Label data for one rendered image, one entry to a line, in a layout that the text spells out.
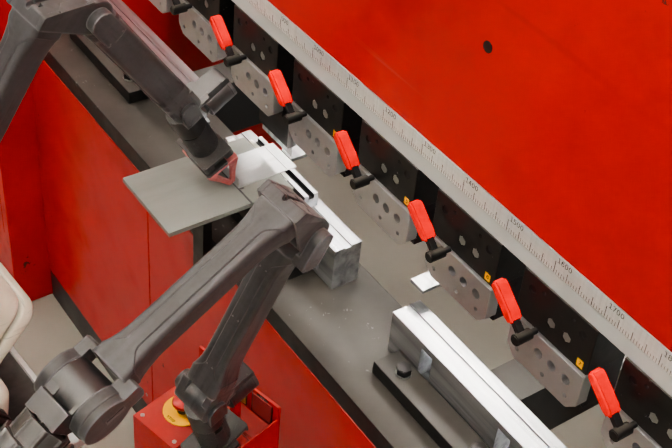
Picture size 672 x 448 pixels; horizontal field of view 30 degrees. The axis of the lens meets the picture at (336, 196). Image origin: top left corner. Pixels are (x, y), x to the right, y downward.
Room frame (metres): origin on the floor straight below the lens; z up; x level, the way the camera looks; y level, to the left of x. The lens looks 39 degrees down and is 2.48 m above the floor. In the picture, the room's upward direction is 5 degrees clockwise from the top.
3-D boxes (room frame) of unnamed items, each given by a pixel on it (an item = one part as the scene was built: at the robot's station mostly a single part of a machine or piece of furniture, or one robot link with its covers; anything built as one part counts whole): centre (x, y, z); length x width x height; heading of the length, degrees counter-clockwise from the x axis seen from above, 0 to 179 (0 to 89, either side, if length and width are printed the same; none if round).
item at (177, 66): (2.33, 0.46, 0.92); 0.50 x 0.06 x 0.10; 38
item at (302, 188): (1.88, 0.11, 0.99); 0.20 x 0.03 x 0.03; 38
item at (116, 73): (2.34, 0.54, 0.89); 0.30 x 0.05 x 0.03; 38
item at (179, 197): (1.81, 0.24, 1.00); 0.26 x 0.18 x 0.01; 128
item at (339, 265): (1.86, 0.09, 0.92); 0.39 x 0.06 x 0.10; 38
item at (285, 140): (1.90, 0.12, 1.09); 0.10 x 0.02 x 0.10; 38
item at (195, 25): (2.08, 0.26, 1.22); 0.15 x 0.09 x 0.17; 38
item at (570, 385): (1.29, -0.35, 1.22); 0.15 x 0.09 x 0.17; 38
